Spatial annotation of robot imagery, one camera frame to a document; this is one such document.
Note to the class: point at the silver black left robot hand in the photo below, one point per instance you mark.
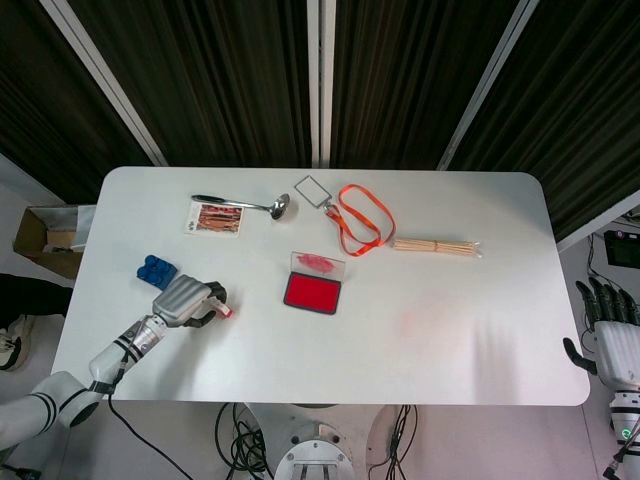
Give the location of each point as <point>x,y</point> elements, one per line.
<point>180,302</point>

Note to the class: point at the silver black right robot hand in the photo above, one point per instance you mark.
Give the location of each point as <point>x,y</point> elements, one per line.
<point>620,345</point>

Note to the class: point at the small red white object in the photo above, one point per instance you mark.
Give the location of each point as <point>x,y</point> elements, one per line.
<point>222,307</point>

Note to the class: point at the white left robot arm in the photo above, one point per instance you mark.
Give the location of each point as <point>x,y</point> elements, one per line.
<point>107,362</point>

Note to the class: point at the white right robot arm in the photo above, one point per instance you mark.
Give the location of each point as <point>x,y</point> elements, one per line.
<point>627,407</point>

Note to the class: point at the red ink pad clear lid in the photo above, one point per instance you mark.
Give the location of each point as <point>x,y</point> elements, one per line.
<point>311,292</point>

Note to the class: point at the blue toy building brick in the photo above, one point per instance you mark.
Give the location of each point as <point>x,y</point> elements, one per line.
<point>155,270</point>

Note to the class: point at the printed snack packet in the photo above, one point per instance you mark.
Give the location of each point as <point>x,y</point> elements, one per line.
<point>215,219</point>

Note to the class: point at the black electronic device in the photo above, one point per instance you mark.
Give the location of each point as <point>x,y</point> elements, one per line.
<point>622,250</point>

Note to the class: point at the black trouser leg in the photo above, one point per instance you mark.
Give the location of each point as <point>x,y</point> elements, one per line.
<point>30,295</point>

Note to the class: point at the open cardboard box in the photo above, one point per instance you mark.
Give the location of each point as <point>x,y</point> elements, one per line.
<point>35,240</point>

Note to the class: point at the white and black shoe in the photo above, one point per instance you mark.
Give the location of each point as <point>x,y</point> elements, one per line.
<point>15,345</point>

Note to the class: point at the clear badge holder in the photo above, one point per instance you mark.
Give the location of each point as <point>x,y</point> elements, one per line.
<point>312,190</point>

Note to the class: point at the bag of wooden sticks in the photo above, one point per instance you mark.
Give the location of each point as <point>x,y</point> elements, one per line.
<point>435,247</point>

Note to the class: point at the dark pleated curtain panel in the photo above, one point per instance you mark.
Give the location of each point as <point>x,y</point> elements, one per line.
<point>215,75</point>
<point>585,100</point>
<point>410,75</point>
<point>35,90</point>

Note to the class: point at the white frame bar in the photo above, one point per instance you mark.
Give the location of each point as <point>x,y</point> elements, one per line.
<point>595,222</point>

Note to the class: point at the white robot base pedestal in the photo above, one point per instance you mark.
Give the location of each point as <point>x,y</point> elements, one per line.
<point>315,450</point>

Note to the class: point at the white slanted frame post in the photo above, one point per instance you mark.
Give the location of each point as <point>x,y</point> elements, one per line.
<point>487,85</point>
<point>107,85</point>

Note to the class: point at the white upright frame post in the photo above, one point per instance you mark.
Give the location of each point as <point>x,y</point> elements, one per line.
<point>321,80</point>

